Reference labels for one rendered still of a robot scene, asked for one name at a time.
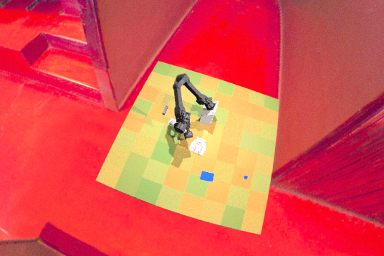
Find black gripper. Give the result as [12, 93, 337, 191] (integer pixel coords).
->
[184, 123, 193, 139]

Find blue flat rectangular plate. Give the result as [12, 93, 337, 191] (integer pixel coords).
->
[201, 171, 214, 181]

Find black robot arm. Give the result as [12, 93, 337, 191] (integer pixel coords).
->
[173, 73, 216, 134]

